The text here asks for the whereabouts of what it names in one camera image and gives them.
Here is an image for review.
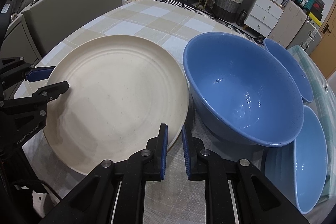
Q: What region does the teal plaid tablecloth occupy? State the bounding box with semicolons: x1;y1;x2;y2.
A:
288;46;335;202

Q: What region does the small wrapped white object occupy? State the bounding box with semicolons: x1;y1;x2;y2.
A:
323;81;329;94

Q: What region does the woven laundry basket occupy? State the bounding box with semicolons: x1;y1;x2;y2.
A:
213;0;244;22

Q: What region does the silver aluminium suitcase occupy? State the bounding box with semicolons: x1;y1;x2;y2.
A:
286;20;321;55

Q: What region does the large dark blue bowl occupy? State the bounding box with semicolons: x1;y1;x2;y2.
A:
183;32;304;147

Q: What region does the wooden door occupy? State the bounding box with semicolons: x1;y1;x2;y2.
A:
310;1;336;79

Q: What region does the light blue bowl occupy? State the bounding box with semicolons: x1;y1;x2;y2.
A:
264;105;327;214

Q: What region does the cream plate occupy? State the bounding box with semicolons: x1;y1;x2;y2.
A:
43;35;189;175

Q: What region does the beige suitcase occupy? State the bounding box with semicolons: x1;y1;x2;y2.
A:
268;0;307;48

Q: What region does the black water bottle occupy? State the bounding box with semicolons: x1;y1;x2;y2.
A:
236;10;247;27

